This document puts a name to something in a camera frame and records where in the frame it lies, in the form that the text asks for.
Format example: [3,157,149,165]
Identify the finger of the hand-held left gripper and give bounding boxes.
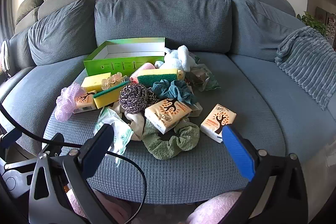
[0,130,23,148]

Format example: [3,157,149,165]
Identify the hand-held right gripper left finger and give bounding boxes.
[28,123,124,224]

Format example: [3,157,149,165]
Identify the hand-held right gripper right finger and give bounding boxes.
[222,125,309,224]

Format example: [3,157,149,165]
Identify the steel wool scrubber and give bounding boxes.
[146,90,160,106]
[119,83,150,112]

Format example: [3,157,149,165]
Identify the green cardboard box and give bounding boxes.
[83,38,167,77]

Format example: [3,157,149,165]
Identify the teal scrunchie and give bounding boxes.
[152,79,198,105]

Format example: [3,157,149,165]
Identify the white green plastic bag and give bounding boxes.
[93,106,133,159]

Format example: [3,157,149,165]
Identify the orange tree print tissue pack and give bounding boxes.
[73,91,96,114]
[144,98,193,134]
[200,104,237,143]

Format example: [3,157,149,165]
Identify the beige sock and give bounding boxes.
[106,102,146,141]

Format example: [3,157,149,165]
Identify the yellow green scouring sponge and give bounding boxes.
[93,80,130,109]
[137,68,185,86]

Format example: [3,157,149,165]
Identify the lilac ruffled scrunchie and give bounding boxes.
[55,83,86,122]

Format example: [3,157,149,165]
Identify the green scrunchie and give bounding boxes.
[142,118,200,161]

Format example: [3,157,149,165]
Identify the person's pink fluffy trousers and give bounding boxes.
[66,189,243,224]

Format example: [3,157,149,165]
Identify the plain yellow sponge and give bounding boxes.
[81,72,112,92]

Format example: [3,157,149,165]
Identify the clear plastic hair clips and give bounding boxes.
[100,72,125,90]

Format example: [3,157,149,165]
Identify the clear green plastic packet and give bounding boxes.
[186,64,221,92]

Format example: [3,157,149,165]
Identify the pink hair roller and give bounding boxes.
[129,63,155,84]

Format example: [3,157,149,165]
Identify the white plush cloth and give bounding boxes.
[154,46,198,72]

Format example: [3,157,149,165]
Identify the grey ribbed blanket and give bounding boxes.
[274,26,336,111]

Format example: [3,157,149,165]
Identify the grey-blue sofa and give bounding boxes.
[0,0,336,205]

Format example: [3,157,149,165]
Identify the green potted plant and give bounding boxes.
[297,11,327,37]

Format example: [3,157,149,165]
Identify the black cable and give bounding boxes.
[0,102,147,224]

